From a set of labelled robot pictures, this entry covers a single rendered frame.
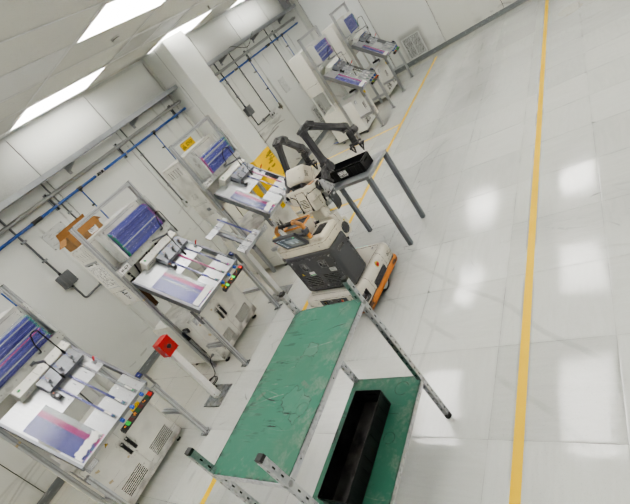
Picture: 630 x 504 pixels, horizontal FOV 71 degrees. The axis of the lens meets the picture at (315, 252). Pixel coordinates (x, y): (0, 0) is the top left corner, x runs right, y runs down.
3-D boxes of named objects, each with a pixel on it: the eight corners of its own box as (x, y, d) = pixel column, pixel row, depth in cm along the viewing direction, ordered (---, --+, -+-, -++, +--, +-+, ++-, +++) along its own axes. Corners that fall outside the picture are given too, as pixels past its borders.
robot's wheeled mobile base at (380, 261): (374, 314, 355) (358, 293, 346) (318, 320, 399) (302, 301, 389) (400, 258, 397) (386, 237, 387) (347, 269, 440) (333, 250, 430)
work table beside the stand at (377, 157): (412, 245, 409) (367, 176, 377) (354, 257, 457) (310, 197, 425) (425, 215, 437) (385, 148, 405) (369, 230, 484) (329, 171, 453)
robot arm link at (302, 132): (292, 131, 358) (297, 125, 350) (303, 124, 365) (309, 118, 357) (324, 176, 364) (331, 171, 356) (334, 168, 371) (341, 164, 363)
